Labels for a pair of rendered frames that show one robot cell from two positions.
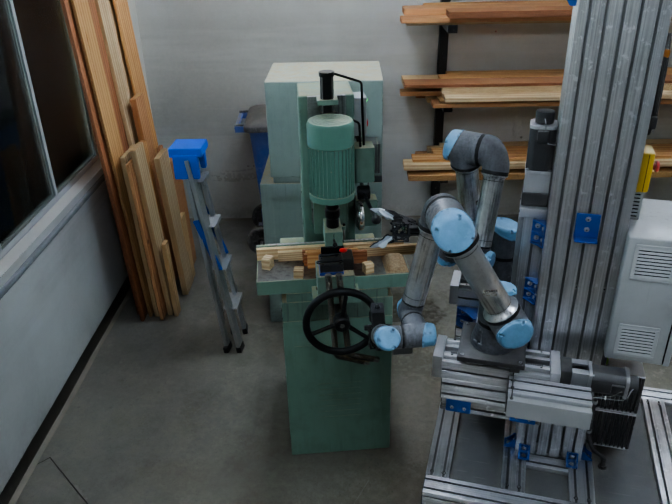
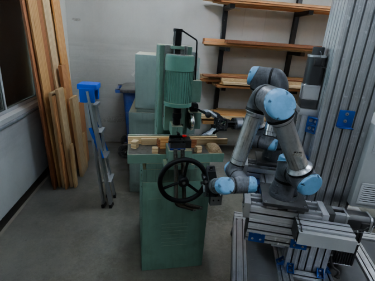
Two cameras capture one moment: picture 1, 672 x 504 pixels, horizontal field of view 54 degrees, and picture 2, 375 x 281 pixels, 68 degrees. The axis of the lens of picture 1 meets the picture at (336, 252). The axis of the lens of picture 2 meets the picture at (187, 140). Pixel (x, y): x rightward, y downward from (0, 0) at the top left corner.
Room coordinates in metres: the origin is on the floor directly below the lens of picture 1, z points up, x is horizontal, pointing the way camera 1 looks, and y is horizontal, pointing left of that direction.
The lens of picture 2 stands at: (0.66, 0.16, 1.56)
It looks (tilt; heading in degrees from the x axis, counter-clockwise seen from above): 20 degrees down; 352
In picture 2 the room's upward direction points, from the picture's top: 4 degrees clockwise
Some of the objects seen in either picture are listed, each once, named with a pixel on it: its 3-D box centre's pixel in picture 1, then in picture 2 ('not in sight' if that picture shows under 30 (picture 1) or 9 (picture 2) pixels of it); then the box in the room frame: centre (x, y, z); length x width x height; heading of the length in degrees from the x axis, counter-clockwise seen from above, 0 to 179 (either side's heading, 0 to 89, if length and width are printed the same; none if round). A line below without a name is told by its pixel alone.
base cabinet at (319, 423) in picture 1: (333, 349); (169, 204); (2.49, 0.02, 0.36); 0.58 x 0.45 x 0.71; 4
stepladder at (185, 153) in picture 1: (211, 249); (98, 146); (3.09, 0.65, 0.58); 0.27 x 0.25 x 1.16; 88
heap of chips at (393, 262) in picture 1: (394, 260); (213, 146); (2.30, -0.23, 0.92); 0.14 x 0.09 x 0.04; 4
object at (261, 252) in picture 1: (330, 249); (173, 139); (2.39, 0.02, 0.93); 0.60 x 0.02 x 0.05; 94
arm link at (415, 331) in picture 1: (416, 332); (242, 183); (1.74, -0.25, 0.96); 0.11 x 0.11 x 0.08; 4
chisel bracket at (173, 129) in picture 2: (333, 234); (176, 129); (2.39, 0.01, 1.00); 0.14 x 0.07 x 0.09; 4
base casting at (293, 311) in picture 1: (331, 273); (172, 156); (2.49, 0.02, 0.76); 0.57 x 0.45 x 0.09; 4
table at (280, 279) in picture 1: (333, 277); (176, 154); (2.26, 0.01, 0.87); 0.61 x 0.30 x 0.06; 94
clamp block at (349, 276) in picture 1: (334, 277); (178, 153); (2.18, 0.01, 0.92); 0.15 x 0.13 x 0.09; 94
